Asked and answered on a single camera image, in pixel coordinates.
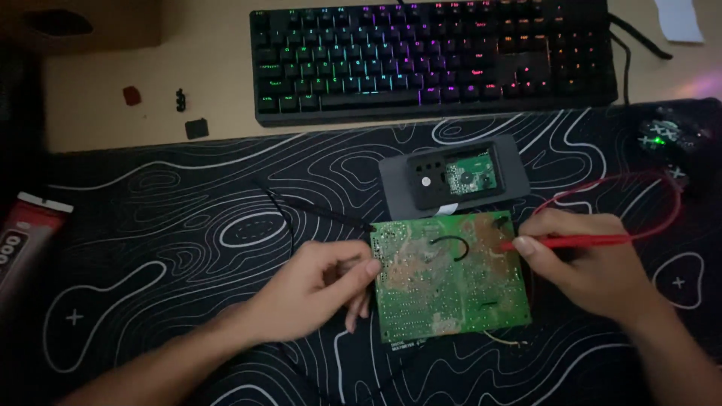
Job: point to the person's left hand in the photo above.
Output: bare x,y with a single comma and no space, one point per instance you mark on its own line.
299,299

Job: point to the person's right hand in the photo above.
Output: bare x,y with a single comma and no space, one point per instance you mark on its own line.
592,276

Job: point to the red multimeter probe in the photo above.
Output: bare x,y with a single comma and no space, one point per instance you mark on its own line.
569,242

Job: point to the black multimeter probe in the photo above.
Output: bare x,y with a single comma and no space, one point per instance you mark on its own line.
327,211

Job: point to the green circuit board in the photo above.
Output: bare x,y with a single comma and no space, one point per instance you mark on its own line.
451,276

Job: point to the black patterned desk mat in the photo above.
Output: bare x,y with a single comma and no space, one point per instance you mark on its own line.
169,254

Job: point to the black computer mouse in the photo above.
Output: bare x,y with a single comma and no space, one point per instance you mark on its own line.
668,135

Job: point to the grey multimeter case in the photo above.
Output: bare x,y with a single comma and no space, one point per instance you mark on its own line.
454,176

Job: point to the black square plastic piece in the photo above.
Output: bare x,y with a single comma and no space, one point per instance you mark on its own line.
196,128

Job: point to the small black clip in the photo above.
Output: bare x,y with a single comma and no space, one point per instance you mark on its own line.
180,100

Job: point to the small red plastic piece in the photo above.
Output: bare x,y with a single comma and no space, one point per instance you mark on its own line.
131,96

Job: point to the white paper sheet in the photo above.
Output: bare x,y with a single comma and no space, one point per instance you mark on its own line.
679,20

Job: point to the black backlit keyboard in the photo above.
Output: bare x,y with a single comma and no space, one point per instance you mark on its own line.
431,56

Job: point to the red glue tube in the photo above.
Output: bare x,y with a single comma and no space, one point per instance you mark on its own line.
25,242

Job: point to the cardboard box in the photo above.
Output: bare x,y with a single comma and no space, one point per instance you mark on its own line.
84,22

